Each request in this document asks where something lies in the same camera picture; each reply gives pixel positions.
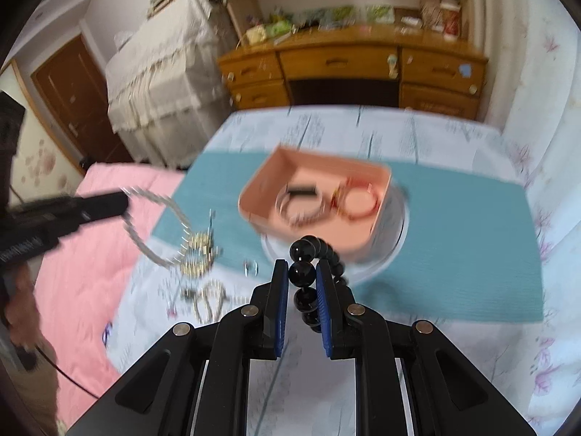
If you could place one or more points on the white floral curtain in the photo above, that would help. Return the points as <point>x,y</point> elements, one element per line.
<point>544,100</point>

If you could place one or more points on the stack of books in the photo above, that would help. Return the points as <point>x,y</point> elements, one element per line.
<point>161,2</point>

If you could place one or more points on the pink jewelry box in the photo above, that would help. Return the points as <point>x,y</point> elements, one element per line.
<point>272,177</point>

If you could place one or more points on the white printed tablecloth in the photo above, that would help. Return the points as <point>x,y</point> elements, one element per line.
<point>340,131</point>

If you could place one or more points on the red white paper cup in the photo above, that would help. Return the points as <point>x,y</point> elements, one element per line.
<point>451,20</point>

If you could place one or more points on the green packet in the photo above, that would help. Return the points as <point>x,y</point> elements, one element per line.
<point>278,29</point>

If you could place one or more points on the teal table mat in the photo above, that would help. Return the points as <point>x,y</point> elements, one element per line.
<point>454,236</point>

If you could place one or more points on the white lace furniture cover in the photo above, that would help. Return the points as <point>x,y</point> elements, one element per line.
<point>159,77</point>

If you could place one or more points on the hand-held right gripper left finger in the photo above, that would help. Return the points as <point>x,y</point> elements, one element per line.
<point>281,304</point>

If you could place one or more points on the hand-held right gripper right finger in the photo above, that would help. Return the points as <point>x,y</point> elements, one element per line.
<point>324,309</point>

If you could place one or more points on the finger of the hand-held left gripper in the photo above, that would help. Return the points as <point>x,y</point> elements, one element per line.
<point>104,205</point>

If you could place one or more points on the silver bangle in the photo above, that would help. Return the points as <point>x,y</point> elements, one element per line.
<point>299,211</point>

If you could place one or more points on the pink blanket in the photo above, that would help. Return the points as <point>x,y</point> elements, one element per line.
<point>81,281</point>

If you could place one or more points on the blue sticker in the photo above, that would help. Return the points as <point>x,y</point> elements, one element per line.
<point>465,71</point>

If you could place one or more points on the wooden desk with drawers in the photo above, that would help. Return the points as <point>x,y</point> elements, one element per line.
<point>336,59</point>

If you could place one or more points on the brown wooden door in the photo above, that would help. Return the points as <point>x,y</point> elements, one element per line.
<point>68,91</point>

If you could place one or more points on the white round plate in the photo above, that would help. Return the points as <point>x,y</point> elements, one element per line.
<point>388,245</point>

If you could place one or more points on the small hanging figurine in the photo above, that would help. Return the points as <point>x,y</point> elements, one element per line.
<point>391,66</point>

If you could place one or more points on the person's left hand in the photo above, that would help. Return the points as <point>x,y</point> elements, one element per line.
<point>25,311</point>

